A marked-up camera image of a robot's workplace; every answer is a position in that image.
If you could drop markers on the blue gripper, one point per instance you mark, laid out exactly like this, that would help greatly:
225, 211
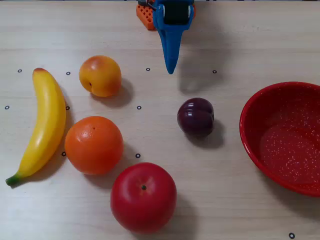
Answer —
173, 29

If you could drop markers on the dark purple plum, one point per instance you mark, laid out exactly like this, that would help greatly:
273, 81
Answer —
195, 117

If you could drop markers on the orange robot base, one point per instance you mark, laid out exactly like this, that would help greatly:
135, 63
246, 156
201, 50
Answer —
146, 17

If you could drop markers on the red speckled bowl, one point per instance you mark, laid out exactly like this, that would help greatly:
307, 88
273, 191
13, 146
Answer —
287, 140

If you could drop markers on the dark grey table clamp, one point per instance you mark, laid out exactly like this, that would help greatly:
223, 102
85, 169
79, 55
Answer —
143, 2

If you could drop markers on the yellow orange peach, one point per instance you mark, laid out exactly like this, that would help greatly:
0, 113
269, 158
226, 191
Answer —
100, 76

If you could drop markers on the orange fruit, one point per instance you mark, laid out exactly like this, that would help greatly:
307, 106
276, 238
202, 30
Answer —
93, 145

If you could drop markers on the yellow banana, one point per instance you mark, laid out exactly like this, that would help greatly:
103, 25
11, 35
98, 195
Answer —
47, 120

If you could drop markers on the red apple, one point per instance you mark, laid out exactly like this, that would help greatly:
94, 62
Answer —
143, 197

